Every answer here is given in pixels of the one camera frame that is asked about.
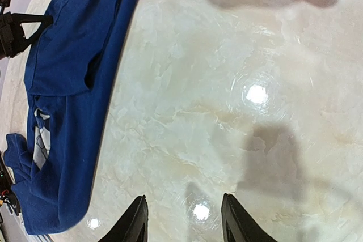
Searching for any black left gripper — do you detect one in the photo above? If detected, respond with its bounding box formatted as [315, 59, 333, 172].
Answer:
[1, 12, 53, 59]

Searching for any navy blue Mickey t-shirt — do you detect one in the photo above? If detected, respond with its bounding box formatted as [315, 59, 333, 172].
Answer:
[4, 0, 138, 235]

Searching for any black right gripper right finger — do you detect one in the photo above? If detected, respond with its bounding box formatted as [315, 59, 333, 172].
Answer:
[221, 193, 274, 242]

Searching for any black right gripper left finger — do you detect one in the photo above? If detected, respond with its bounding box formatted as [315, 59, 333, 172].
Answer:
[99, 195, 149, 242]

